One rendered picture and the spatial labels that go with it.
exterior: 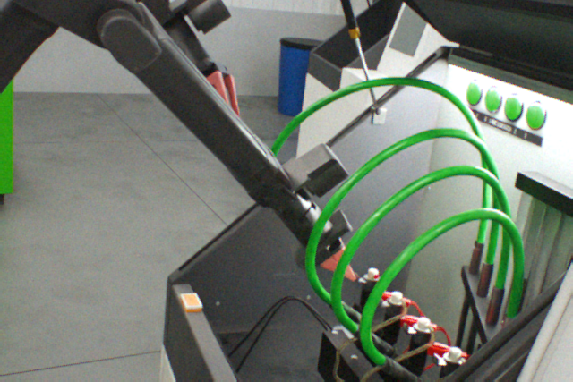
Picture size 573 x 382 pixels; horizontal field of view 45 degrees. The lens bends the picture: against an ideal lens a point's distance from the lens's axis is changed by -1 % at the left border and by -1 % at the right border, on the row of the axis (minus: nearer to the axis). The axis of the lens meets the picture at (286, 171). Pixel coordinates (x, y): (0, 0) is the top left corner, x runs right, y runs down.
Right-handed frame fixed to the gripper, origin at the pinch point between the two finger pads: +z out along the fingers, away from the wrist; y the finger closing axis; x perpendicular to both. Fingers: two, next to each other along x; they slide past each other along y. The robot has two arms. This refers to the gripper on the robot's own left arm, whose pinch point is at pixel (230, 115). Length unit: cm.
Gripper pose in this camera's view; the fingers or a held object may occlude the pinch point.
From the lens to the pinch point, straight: 118.1
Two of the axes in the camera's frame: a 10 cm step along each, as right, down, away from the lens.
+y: 2.1, -0.4, 9.8
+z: 5.6, 8.3, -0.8
